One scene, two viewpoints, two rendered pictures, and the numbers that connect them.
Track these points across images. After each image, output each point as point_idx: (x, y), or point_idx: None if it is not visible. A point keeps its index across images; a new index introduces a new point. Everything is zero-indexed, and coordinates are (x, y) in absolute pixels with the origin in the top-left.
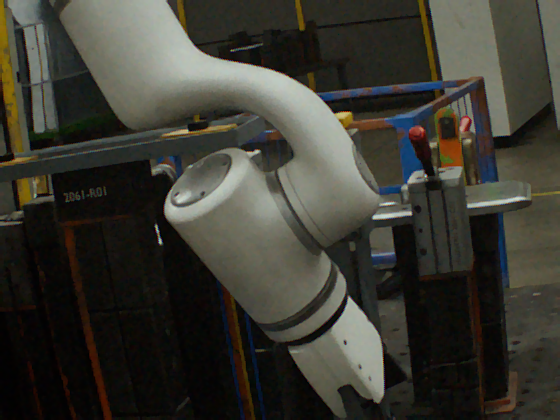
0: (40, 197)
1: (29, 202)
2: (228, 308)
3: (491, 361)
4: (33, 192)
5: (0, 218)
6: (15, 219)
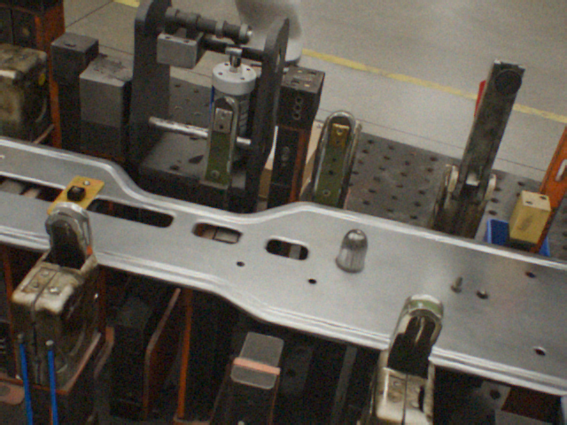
0: (78, 43)
1: (90, 37)
2: None
3: None
4: (92, 234)
5: (127, 71)
6: (109, 60)
